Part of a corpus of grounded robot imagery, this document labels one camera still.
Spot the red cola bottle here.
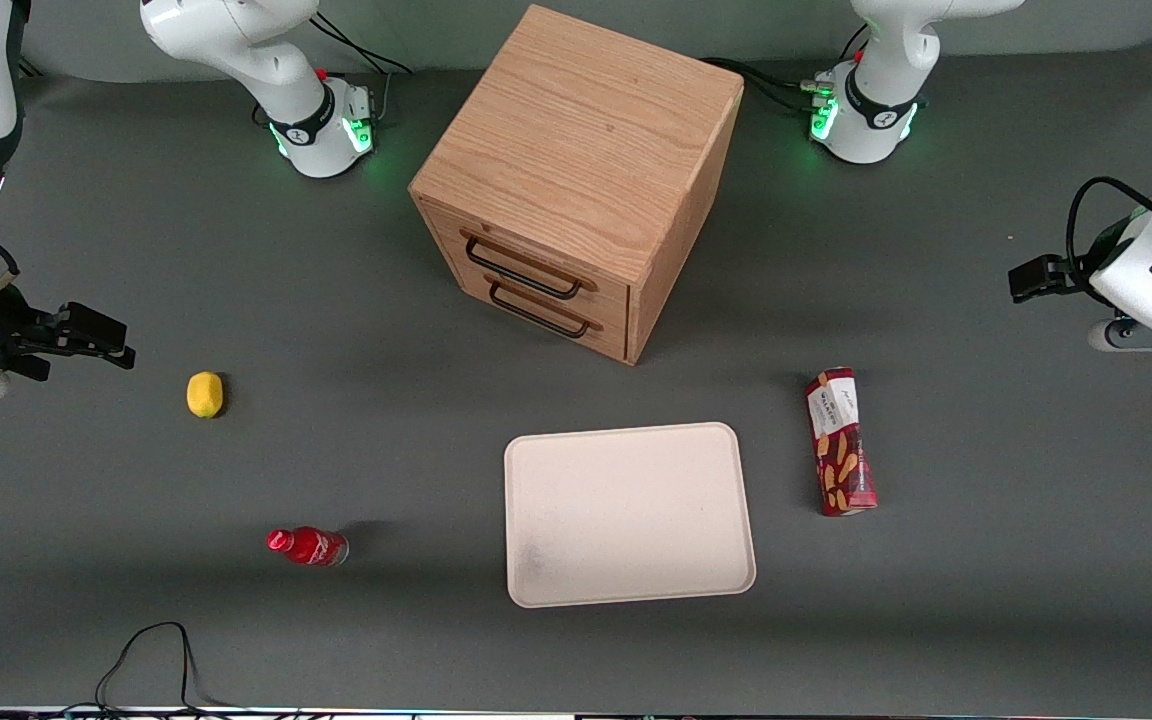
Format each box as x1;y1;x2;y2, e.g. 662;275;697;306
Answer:
266;526;350;568

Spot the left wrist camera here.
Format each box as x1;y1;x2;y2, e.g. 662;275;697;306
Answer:
1086;318;1152;353

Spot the thick black base cable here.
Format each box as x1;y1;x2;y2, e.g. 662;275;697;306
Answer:
736;70;834;115
701;57;832;101

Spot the yellow lemon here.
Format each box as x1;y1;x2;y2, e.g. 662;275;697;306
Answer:
186;371;226;419

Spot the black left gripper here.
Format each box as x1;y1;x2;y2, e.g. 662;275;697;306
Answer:
1009;252;1099;303

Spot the black metal drawer handle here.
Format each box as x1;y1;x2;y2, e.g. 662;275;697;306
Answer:
463;232;597;301
484;275;604;339

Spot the beige rectangular tray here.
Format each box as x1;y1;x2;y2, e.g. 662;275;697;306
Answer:
503;422;758;609

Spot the wooden drawer cabinet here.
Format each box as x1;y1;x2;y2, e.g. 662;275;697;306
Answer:
408;4;745;367

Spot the red cookie box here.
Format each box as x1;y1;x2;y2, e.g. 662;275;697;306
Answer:
804;367;879;518

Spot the long black left wrist cable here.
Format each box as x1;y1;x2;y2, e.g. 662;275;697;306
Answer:
1066;177;1152;276

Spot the wooden drawer front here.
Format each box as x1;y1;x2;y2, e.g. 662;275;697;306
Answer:
422;200;633;321
433;250;630;363

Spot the thin black looped cable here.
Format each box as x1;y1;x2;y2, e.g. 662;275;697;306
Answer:
66;621;237;717

